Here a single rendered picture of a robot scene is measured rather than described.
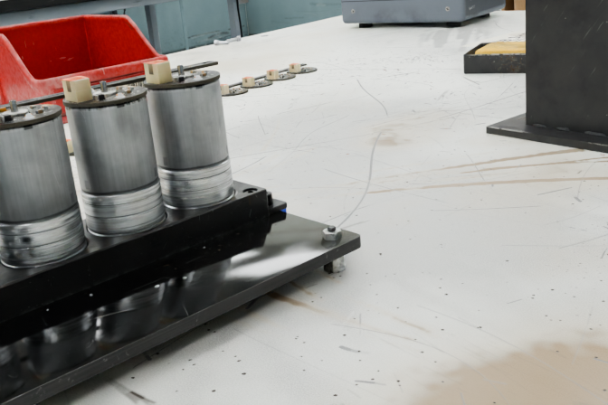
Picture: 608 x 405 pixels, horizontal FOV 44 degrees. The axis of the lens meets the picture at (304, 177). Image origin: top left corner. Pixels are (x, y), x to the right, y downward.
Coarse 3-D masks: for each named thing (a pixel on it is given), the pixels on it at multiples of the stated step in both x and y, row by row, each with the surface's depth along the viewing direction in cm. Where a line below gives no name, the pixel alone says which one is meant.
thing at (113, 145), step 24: (144, 96) 23; (72, 120) 22; (96, 120) 22; (120, 120) 22; (144, 120) 23; (72, 144) 23; (96, 144) 22; (120, 144) 22; (144, 144) 23; (96, 168) 22; (120, 168) 22; (144, 168) 23; (96, 192) 23; (120, 192) 22; (144, 192) 23; (96, 216) 23; (120, 216) 23; (144, 216) 23
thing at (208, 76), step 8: (176, 72) 26; (192, 72) 25; (200, 72) 25; (208, 72) 25; (216, 72) 25; (144, 80) 25; (176, 80) 24; (184, 80) 24; (192, 80) 24; (200, 80) 24; (208, 80) 24; (152, 88) 24; (160, 88) 24; (168, 88) 23
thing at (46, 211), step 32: (32, 128) 20; (0, 160) 20; (32, 160) 20; (64, 160) 21; (0, 192) 20; (32, 192) 21; (64, 192) 21; (0, 224) 21; (32, 224) 21; (64, 224) 21; (0, 256) 22; (32, 256) 21; (64, 256) 21
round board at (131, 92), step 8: (112, 88) 24; (120, 88) 23; (128, 88) 23; (136, 88) 23; (144, 88) 23; (96, 96) 22; (104, 96) 22; (112, 96) 22; (128, 96) 22; (136, 96) 22; (64, 104) 22; (72, 104) 22; (80, 104) 22; (88, 104) 22; (96, 104) 22; (104, 104) 22; (112, 104) 22
